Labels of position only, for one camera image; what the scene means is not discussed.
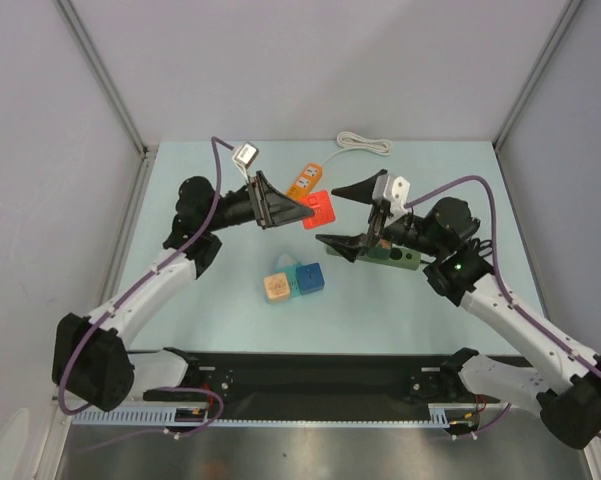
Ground black power cord with plug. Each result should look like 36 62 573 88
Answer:
419 237 496 266

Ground blue cube plug adapter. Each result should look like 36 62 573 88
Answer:
295 263 325 295

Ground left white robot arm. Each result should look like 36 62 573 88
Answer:
52 172 314 412

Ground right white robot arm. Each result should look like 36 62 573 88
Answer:
316 170 601 450

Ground white coiled power cord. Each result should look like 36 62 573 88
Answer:
321 131 395 168

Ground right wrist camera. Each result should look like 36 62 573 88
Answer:
371 172 411 225

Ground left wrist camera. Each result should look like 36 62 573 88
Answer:
231 142 260 181

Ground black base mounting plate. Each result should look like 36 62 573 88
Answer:
129 351 536 424

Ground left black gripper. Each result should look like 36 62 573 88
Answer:
204 171 312 233

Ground teal triangular power strip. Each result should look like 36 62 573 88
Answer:
274 254 301 298

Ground red cube plug adapter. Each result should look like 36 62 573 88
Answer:
300 190 336 230

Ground dark green cube plug adapter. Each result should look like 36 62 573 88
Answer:
367 242 392 260

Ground orange power strip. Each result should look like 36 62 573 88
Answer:
286 163 323 200

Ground white slotted cable duct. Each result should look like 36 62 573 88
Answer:
73 406 479 431

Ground olive green power strip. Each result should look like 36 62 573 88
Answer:
326 244 421 271

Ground beige cube plug adapter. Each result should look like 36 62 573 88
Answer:
263 272 291 303

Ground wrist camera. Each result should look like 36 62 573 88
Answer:
231 142 260 181
371 172 411 225

